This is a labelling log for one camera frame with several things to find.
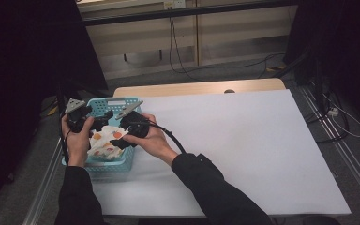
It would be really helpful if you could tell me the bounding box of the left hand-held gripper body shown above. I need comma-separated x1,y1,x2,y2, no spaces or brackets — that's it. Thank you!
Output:
64,97,94,134

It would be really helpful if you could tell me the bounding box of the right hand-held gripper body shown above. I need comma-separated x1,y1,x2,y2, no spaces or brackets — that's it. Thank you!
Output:
114,99,152,139

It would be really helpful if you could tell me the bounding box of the orange patterned white cloth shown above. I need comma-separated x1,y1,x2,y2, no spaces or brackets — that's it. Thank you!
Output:
86,125,130,162

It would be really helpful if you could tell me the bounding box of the light blue plastic basket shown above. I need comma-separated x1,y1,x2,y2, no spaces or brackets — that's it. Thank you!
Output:
61,97,143,173

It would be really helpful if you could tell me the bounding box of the person's right hand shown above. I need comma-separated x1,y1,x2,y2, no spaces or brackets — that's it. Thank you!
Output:
123,112,180,167

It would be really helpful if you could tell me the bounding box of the person's left hand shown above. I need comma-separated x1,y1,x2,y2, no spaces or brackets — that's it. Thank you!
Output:
60,112,96,168

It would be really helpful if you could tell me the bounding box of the wooden table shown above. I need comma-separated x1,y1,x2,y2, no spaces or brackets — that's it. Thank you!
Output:
112,78,287,98

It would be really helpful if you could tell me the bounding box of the black curtain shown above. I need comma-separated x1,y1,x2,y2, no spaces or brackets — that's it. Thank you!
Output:
283,0,360,132
0,0,110,219

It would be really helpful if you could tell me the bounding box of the white table board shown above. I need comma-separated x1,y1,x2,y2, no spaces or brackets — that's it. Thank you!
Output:
90,89,352,218

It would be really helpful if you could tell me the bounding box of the black horizontal bar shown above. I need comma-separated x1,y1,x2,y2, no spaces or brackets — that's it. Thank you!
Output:
82,1,296,27

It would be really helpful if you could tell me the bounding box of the beige wooden cabinet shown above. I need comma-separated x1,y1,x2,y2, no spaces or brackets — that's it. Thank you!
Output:
76,0,298,81

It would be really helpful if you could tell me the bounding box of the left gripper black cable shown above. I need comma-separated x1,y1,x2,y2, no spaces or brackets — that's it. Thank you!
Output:
60,128,73,167

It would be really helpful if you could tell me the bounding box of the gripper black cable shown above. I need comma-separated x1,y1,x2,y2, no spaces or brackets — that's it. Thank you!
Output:
60,128,73,167
134,119,188,155

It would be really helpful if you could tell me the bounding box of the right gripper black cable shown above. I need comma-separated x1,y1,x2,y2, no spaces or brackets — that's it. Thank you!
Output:
134,119,188,155

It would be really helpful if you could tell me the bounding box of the aluminium floor rail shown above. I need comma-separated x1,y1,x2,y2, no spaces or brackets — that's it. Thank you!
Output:
22,137,68,225
299,84,360,205

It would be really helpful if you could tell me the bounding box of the black hanging cable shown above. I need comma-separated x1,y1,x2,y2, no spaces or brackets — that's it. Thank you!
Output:
168,16,199,80

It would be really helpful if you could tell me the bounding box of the black floor cable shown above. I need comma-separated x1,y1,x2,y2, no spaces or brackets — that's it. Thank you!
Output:
184,52,286,80

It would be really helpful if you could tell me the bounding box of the white wall socket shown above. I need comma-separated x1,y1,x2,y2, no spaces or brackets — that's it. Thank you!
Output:
163,0,186,9

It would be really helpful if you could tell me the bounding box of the black cable bundle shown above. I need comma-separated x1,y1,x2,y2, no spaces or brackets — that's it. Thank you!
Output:
304,88,353,144

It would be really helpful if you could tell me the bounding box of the white thin cable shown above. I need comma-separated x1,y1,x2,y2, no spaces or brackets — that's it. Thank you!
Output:
322,93,360,139

